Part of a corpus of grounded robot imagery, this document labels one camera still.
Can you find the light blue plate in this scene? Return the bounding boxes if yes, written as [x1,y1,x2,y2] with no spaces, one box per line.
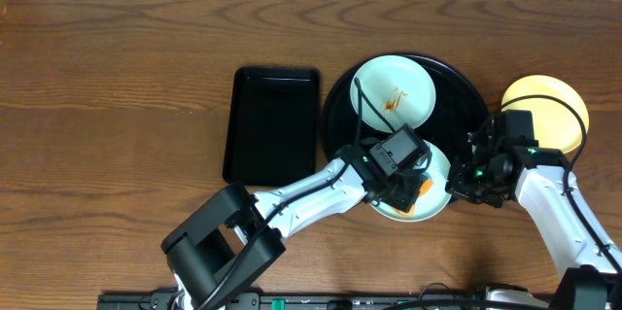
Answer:
[350,55,436,133]
[372,141,451,223]

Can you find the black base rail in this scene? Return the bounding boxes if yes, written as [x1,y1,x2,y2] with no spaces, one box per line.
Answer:
[96,291,459,310]

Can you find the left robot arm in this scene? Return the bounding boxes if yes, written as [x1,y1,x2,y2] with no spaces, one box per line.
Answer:
[161,143,432,309]

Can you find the black round tray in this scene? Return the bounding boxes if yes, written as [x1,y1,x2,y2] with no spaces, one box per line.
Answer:
[320,54,489,161]

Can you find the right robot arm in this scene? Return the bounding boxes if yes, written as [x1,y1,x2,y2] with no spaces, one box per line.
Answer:
[446,136,621,309]

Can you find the green and yellow sponge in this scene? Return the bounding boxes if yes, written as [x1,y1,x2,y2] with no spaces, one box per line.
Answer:
[395,179,433,216]

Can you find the black rectangular tray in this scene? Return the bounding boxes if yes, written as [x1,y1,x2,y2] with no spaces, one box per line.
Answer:
[223,66,320,187]

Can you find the yellow plate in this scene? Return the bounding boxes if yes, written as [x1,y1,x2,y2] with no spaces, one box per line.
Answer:
[501,75,589,154]

